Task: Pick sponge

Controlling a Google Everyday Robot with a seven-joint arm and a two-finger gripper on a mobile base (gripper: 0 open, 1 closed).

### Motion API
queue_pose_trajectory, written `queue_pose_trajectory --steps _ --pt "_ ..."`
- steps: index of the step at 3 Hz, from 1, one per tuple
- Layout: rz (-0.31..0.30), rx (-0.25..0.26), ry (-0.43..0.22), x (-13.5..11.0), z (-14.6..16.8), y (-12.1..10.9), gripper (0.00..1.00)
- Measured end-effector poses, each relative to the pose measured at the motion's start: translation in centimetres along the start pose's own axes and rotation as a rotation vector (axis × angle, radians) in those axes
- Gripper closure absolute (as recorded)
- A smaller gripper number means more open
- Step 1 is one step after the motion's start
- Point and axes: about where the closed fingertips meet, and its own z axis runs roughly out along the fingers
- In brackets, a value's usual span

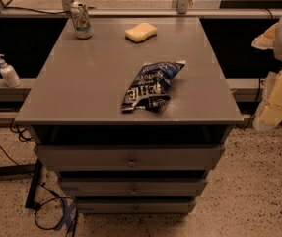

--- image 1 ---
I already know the black floor cable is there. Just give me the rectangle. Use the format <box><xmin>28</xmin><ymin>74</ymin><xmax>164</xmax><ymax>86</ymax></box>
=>
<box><xmin>0</xmin><ymin>111</ymin><xmax>80</xmax><ymax>237</ymax></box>

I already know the bottom grey drawer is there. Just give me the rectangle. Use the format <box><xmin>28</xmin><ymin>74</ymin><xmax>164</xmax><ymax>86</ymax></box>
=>
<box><xmin>77</xmin><ymin>200</ymin><xmax>196</xmax><ymax>214</ymax></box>

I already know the grey drawer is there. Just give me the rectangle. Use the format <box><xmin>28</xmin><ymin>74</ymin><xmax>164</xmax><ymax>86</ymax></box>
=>
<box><xmin>77</xmin><ymin>200</ymin><xmax>196</xmax><ymax>214</ymax></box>
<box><xmin>59</xmin><ymin>179</ymin><xmax>206</xmax><ymax>196</ymax></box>
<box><xmin>35</xmin><ymin>145</ymin><xmax>225</xmax><ymax>172</ymax></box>

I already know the blue chip bag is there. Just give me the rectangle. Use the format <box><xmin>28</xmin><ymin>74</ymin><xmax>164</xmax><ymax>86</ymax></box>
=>
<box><xmin>121</xmin><ymin>60</ymin><xmax>186</xmax><ymax>113</ymax></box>

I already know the yellow sponge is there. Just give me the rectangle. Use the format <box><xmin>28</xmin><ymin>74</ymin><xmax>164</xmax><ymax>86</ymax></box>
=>
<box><xmin>125</xmin><ymin>23</ymin><xmax>158</xmax><ymax>42</ymax></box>

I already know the black table leg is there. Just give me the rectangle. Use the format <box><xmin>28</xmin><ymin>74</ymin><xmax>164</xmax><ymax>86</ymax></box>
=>
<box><xmin>25</xmin><ymin>160</ymin><xmax>42</xmax><ymax>210</ymax></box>

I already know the grey drawer cabinet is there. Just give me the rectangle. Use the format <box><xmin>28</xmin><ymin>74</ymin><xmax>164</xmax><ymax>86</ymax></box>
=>
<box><xmin>16</xmin><ymin>18</ymin><xmax>242</xmax><ymax>207</ymax></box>

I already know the white pump bottle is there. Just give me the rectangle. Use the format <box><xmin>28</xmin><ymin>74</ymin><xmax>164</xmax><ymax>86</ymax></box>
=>
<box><xmin>0</xmin><ymin>54</ymin><xmax>21</xmax><ymax>88</ymax></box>

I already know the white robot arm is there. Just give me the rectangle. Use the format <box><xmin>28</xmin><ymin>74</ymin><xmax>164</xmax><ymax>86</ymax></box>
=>
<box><xmin>251</xmin><ymin>17</ymin><xmax>282</xmax><ymax>131</ymax></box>

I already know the grey metal shelf rail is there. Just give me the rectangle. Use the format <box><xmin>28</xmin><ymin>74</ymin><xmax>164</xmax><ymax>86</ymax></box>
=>
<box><xmin>0</xmin><ymin>78</ymin><xmax>35</xmax><ymax>102</ymax></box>

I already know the middle grey drawer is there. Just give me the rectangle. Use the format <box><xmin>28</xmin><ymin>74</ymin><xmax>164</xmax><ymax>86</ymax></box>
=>
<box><xmin>59</xmin><ymin>179</ymin><xmax>206</xmax><ymax>196</ymax></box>

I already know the soda can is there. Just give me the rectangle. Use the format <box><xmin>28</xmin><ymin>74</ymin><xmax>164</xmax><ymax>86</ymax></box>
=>
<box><xmin>70</xmin><ymin>1</ymin><xmax>93</xmax><ymax>39</ymax></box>

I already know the top grey drawer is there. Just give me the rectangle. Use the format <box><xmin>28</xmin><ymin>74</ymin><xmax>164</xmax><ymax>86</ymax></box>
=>
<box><xmin>35</xmin><ymin>145</ymin><xmax>225</xmax><ymax>172</ymax></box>

